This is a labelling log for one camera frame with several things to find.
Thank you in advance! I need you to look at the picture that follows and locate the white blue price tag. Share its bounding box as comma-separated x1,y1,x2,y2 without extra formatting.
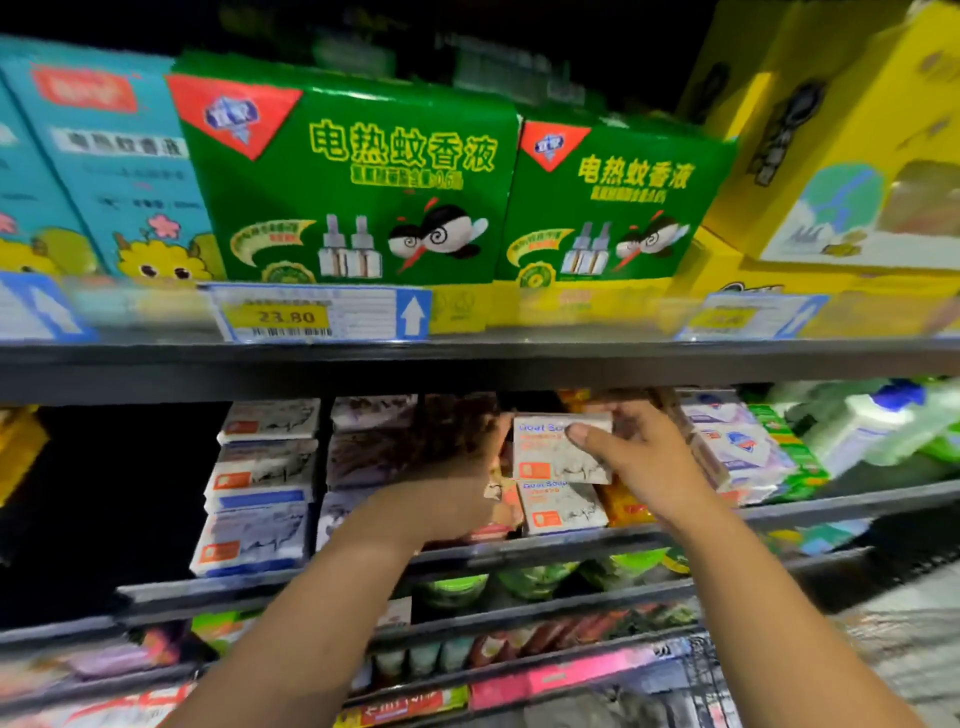
202,282,434,344
678,289,830,341
0,273,95,344

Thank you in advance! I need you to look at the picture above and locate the wire basket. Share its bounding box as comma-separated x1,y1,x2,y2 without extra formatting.
600,592,960,728

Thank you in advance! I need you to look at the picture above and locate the person's right hand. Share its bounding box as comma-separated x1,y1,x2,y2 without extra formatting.
567,397,722,527

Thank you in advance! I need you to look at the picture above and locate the white hand sanitizer bottle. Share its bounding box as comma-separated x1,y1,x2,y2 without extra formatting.
802,382,929,479

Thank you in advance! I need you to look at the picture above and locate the large yellow box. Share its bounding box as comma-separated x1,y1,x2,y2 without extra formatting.
675,0,960,272

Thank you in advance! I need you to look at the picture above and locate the stack of white purple soap boxes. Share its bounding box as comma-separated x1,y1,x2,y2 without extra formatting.
672,390,801,504

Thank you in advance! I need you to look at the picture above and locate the flat yellow box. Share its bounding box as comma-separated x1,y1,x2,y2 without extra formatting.
667,225,960,339

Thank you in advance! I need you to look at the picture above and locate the row of red tubes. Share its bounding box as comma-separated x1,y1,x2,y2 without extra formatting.
465,600,699,669

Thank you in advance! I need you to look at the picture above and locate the row of pink orange packets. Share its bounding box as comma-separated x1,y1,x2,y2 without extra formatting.
0,622,182,699

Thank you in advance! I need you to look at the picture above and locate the stack of yellow soap boxes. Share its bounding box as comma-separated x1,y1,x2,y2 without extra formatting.
558,387,665,530

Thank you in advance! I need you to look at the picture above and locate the person's left forearm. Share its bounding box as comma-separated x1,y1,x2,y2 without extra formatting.
165,517,452,728

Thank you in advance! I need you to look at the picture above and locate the green box mosquito print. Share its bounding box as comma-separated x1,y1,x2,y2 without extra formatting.
168,49,524,332
498,112,740,324

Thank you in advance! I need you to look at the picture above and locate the person's left hand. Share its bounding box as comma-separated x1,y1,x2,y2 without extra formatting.
352,412,516,554

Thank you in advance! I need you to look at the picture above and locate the row of blue white tubes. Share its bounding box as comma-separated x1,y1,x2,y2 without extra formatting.
352,637,470,692

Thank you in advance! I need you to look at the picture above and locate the red white packet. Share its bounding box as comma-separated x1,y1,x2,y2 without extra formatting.
0,682,197,728

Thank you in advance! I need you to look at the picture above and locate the white blue print soap box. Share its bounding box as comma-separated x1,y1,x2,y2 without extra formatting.
189,501,314,581
204,438,321,513
510,414,615,486
217,397,323,446

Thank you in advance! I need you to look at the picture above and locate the stack of green soap boxes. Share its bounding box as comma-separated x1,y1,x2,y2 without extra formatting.
747,402,831,501

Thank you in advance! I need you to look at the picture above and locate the person's right forearm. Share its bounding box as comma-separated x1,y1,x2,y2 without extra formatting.
667,487,960,728

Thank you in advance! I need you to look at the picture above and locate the pink flat pack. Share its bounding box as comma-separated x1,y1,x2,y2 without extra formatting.
469,637,684,711

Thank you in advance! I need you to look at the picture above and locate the teal box yellow cartoon print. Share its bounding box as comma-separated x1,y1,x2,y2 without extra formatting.
0,37,227,287

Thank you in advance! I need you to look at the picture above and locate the stack of pink soap boxes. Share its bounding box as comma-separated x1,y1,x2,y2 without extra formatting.
414,391,527,545

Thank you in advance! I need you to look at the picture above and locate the stack of yellow soap cartons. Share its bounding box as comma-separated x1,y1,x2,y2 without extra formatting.
0,408,50,504

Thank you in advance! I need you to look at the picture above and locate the yellow red flat pack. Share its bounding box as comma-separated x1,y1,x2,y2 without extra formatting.
333,685,470,728

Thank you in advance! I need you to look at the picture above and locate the row of dark green packs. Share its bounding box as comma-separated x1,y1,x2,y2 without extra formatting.
300,22,602,110

